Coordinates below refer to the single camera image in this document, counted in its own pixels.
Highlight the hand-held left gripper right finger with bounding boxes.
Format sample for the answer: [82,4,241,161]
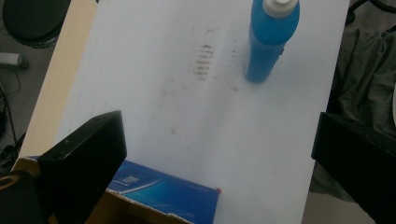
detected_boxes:
[311,111,396,224]

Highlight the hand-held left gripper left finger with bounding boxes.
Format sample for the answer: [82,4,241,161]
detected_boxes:
[36,109,128,224]

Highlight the grey-green cloth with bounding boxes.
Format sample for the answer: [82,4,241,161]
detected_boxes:
[309,26,396,203]

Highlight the blue cardboard box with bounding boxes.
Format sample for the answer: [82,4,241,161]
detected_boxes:
[12,156,222,224]

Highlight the grey power strip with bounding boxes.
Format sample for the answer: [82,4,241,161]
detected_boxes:
[0,51,30,70]

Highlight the blue bottle with white cap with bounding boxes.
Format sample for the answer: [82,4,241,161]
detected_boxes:
[243,0,301,84]

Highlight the round black stool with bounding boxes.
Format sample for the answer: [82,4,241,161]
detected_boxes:
[2,0,72,49]

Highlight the black cable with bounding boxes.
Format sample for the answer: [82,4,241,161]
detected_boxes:
[0,69,27,162]

